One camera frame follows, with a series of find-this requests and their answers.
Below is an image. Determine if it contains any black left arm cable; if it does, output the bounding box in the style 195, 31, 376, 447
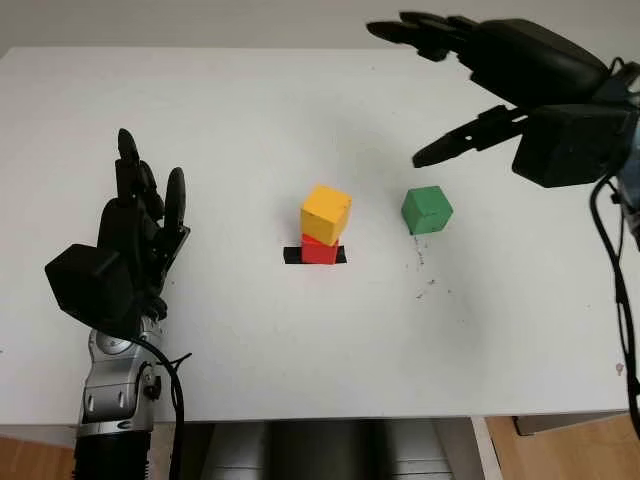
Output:
127, 337, 194, 480

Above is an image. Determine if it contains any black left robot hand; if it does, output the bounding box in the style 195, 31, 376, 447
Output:
97, 128, 192, 324

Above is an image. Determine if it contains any grey robot body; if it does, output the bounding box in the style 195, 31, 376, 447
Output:
174, 419, 474, 480

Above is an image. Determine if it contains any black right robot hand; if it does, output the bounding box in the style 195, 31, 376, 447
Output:
366, 10, 614, 170

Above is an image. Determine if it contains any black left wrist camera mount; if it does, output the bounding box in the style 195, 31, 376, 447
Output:
44, 243, 136, 335

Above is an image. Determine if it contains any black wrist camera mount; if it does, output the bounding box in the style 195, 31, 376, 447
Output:
44, 243, 136, 335
512, 103, 640, 189

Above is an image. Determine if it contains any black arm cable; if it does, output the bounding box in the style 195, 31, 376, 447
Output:
589, 174, 640, 436
127, 337, 194, 480

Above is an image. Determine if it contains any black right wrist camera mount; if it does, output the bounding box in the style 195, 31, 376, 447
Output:
512, 103, 640, 189

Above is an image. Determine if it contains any red block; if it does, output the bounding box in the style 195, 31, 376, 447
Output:
300, 233, 340, 265

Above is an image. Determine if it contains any black tape strip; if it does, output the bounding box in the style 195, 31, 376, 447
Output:
282, 246, 348, 265

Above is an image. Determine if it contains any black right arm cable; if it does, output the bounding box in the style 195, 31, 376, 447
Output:
589, 174, 640, 436

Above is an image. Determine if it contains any green block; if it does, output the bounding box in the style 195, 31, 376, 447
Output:
401, 185, 454, 236

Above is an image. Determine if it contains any yellow block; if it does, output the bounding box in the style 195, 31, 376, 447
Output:
300, 184, 353, 247

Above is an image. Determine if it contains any white table leg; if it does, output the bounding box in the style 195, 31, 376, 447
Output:
469, 417, 504, 480

